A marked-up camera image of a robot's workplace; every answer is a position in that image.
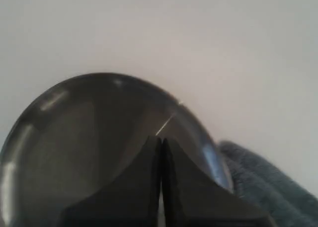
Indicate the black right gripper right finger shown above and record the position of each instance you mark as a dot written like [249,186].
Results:
[192,199]

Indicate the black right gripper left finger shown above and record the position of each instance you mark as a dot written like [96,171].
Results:
[130,200]

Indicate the grey fleece towel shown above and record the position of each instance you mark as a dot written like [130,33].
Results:
[261,183]

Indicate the round stainless steel plate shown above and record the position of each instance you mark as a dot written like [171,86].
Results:
[81,133]

